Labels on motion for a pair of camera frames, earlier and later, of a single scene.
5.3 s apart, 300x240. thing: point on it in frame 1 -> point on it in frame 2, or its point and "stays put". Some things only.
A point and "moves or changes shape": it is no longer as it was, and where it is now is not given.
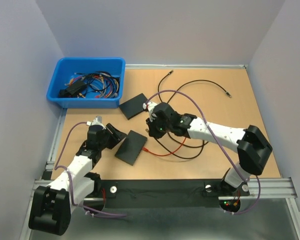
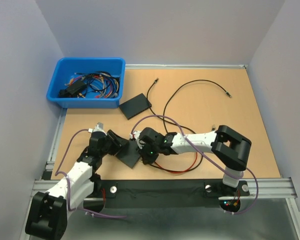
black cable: (228, 93) stays put
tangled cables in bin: (98, 84) stays put
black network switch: (131, 148) stays put
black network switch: (133, 107) stays put
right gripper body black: (158, 129) -> (150, 152)
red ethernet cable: (146, 150) moves or changes shape
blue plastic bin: (65, 68) stays put
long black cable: (170, 72) -> (175, 124)
